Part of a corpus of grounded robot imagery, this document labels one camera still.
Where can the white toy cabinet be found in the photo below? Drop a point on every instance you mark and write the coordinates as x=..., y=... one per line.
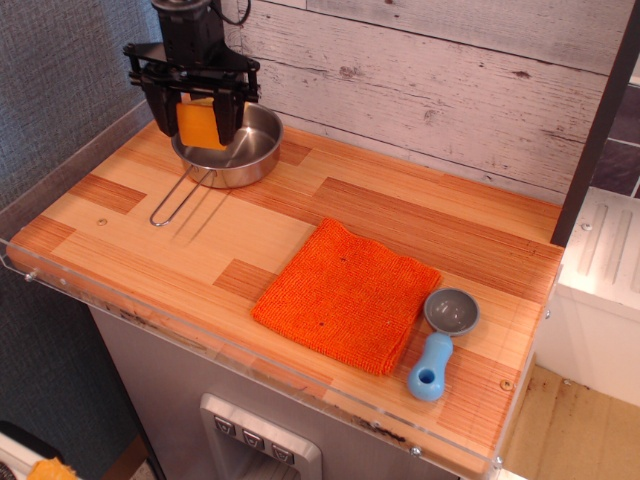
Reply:
x=590, y=332

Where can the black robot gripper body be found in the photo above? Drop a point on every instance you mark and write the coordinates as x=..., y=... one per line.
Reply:
x=192, y=56

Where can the steel pan with wire handle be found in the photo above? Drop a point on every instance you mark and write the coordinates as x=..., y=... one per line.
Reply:
x=251, y=156

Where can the toy fridge dispenser panel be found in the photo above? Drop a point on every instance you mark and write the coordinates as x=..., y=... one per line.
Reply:
x=246, y=446

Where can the blue grey measuring scoop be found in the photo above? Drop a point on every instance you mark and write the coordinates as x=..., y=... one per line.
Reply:
x=451, y=313

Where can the yellow cheese wedge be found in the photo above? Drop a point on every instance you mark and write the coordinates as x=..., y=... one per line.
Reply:
x=197, y=124

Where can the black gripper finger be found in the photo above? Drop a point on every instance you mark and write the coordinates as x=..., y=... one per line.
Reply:
x=162, y=107
x=228, y=109

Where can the orange knitted cloth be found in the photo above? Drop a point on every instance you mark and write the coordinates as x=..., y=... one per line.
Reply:
x=349, y=298

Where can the clear acrylic table guard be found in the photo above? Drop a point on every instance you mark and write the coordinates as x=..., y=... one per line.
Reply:
x=447, y=172

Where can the dark right shelf post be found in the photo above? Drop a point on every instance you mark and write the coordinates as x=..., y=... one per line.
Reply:
x=610, y=102

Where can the yellow black object bottom left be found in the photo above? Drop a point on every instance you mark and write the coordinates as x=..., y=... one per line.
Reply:
x=47, y=469

